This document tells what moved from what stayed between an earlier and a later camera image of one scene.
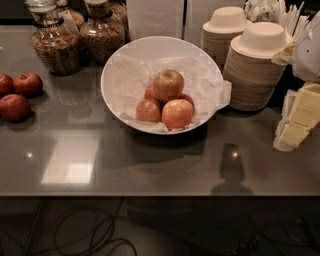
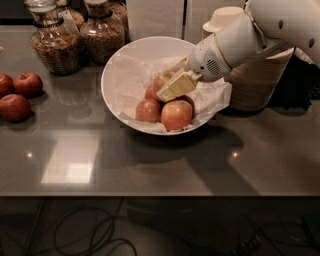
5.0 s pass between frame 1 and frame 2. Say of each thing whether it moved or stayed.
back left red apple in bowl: stayed
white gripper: moved
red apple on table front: stayed
